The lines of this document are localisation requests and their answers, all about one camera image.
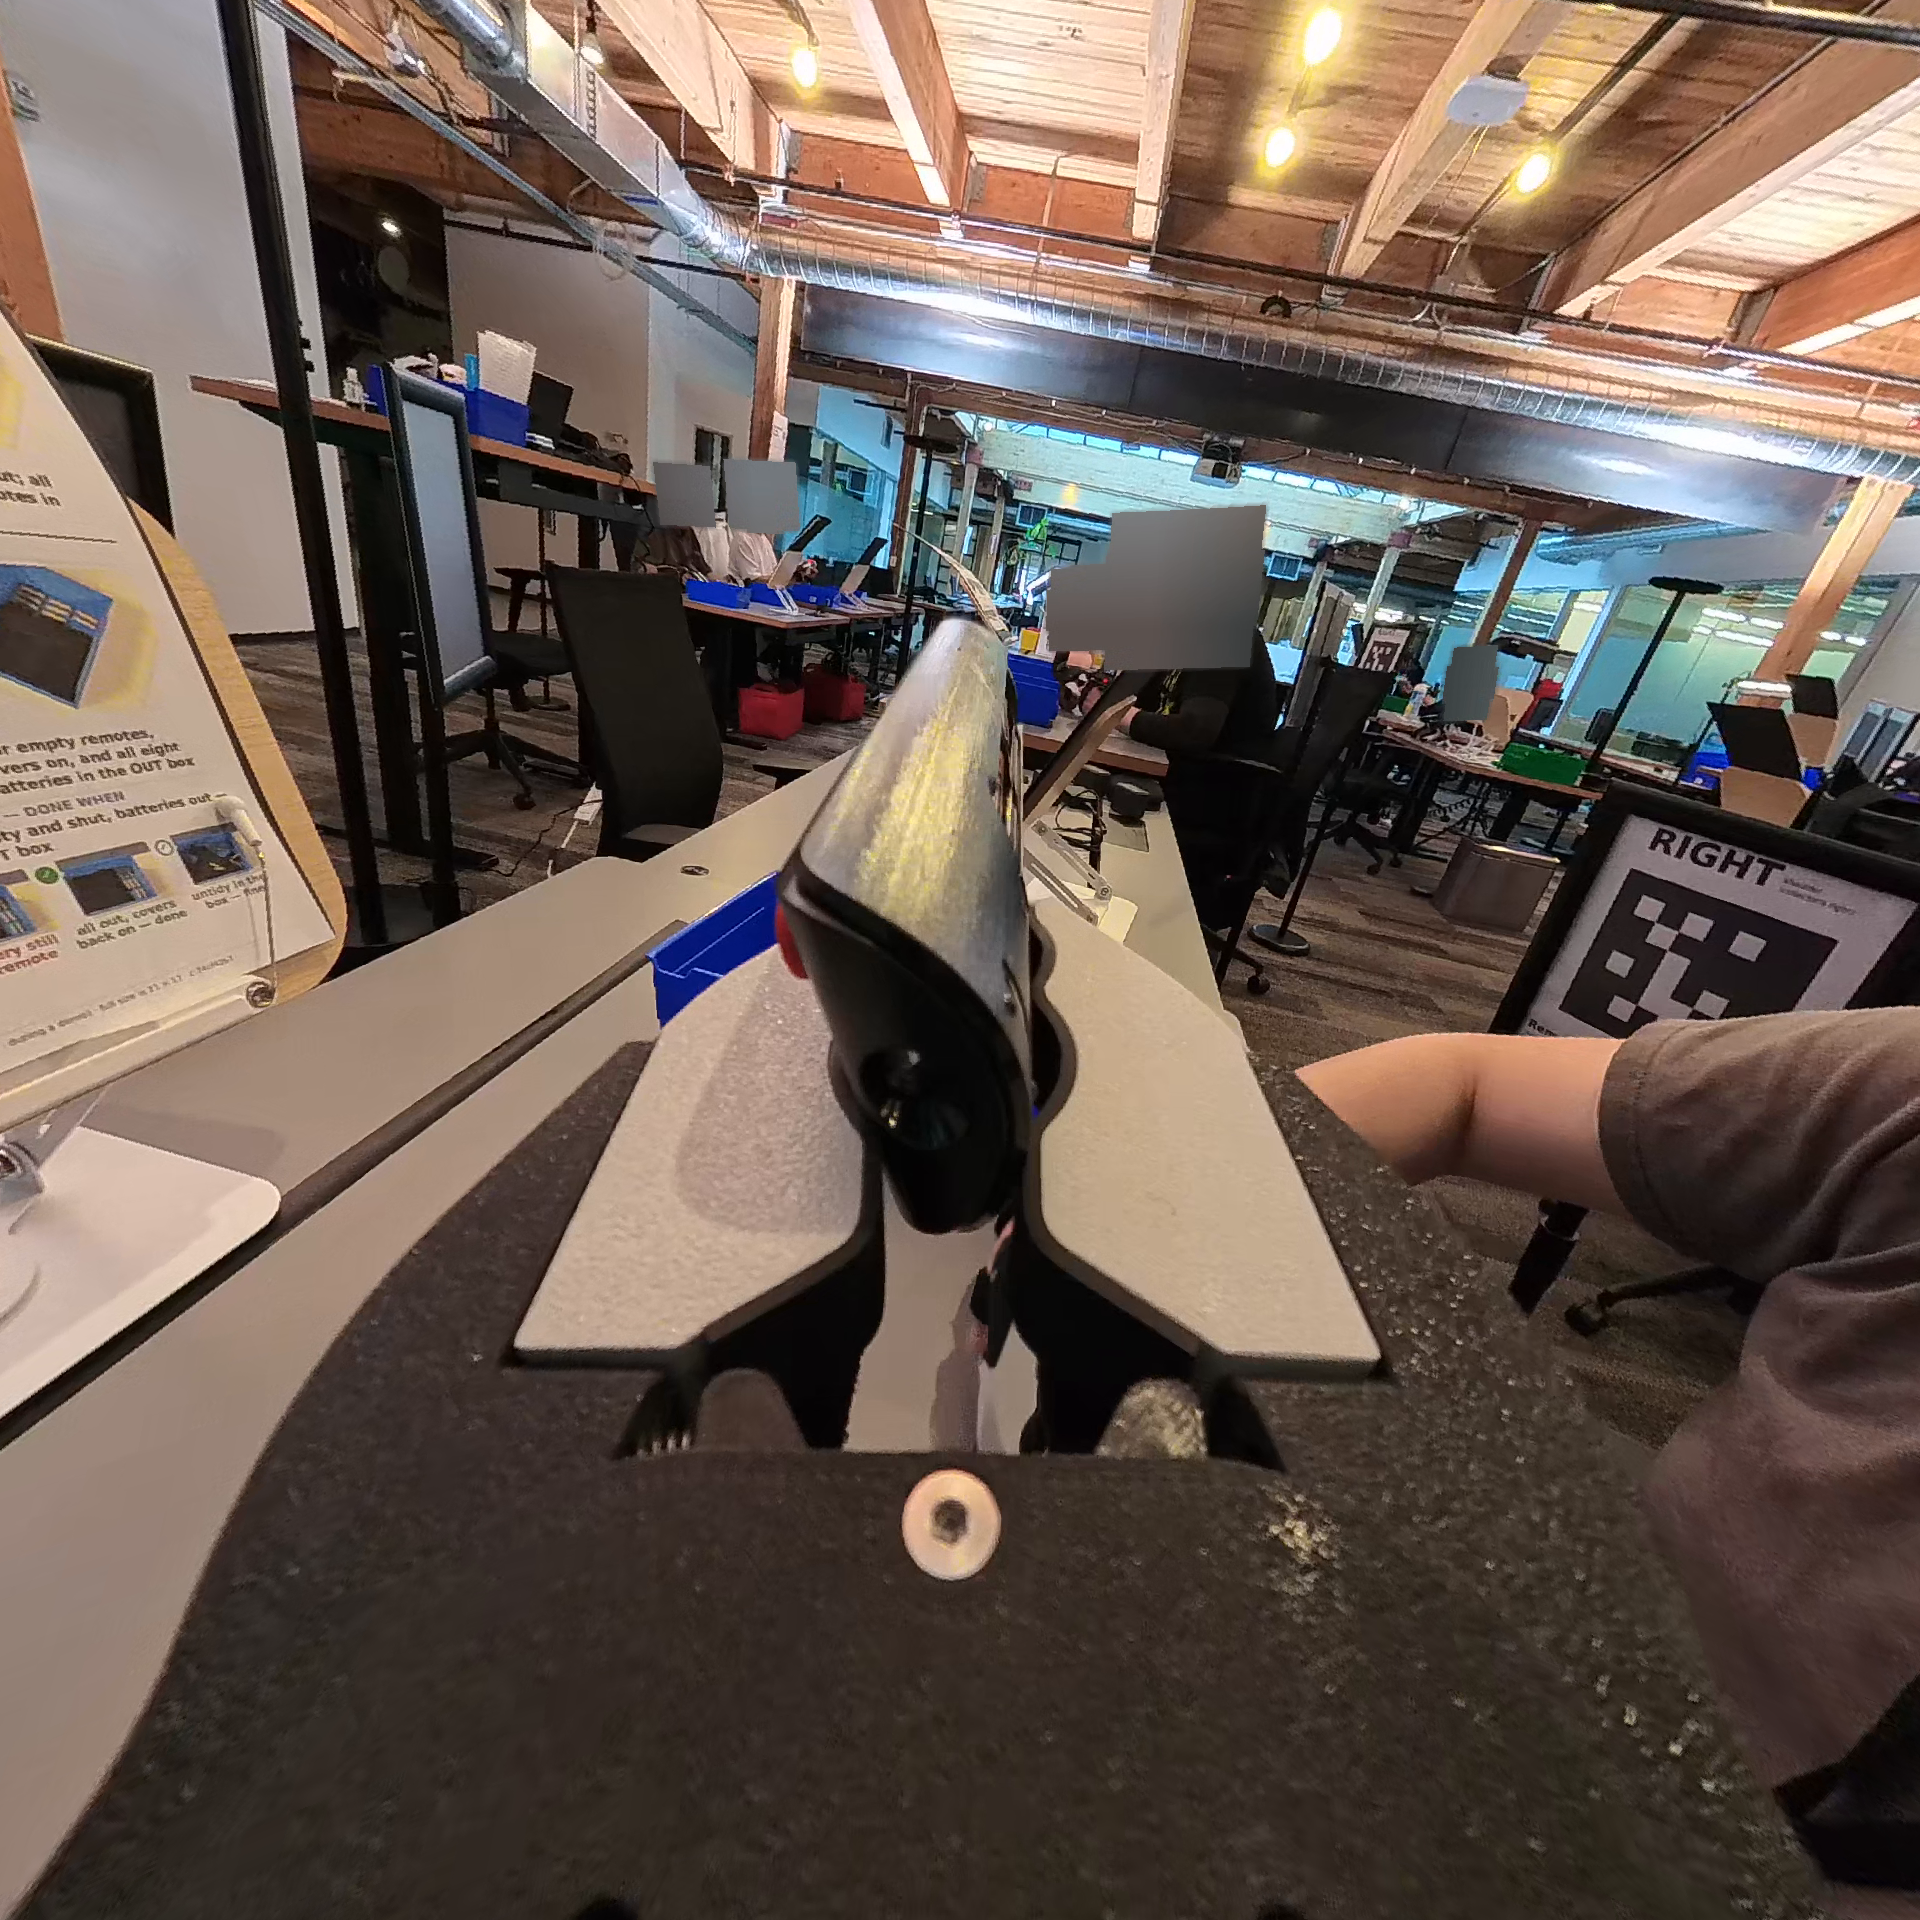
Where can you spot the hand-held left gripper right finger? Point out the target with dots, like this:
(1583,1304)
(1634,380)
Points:
(1200,1200)

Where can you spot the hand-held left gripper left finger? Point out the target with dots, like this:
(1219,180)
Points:
(675,1229)

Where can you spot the black remote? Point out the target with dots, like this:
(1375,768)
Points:
(932,900)

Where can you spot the blue plastic bin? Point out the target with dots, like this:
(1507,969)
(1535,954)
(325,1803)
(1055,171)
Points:
(717,956)

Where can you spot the black office chair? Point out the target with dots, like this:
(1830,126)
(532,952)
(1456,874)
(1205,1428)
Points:
(1246,795)
(637,706)

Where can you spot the silver trash can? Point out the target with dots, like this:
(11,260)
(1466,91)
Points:
(1495,882)

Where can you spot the red bin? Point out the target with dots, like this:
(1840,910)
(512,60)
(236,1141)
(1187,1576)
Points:
(829,692)
(768,712)

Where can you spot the green crate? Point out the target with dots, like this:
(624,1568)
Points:
(1547,764)

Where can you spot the black framed marker sign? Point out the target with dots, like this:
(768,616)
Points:
(1710,931)

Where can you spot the person's grey shirt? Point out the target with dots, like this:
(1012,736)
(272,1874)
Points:
(1773,1350)

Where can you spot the black display panel stand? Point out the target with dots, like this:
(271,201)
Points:
(439,540)

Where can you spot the instruction sheet on stand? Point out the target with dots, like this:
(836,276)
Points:
(122,750)

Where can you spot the blue storage box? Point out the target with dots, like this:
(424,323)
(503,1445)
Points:
(500,414)

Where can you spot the black pole stand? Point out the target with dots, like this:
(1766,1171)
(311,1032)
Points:
(301,450)

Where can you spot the wooden background desk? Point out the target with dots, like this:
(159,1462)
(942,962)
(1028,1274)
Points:
(332,414)

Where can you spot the black floor sign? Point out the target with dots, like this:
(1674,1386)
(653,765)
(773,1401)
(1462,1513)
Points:
(106,435)

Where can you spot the silver air duct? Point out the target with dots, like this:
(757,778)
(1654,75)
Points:
(1200,299)

